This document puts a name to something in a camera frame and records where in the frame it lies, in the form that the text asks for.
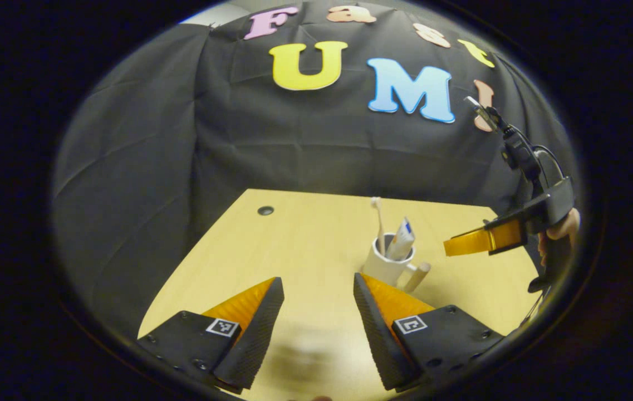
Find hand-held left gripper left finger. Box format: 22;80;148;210
137;277;285;393

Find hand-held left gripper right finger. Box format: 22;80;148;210
352;272;505;392

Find white cup with wooden handle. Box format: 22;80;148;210
362;234;431;294

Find white toothpaste tube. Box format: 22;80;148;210
386;217;416;261

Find wooden toothbrush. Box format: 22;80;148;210
371;197;386;257

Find light wooden desktop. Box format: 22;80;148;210
138;188;541;401

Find black backdrop cloth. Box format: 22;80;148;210
52;0;578;340

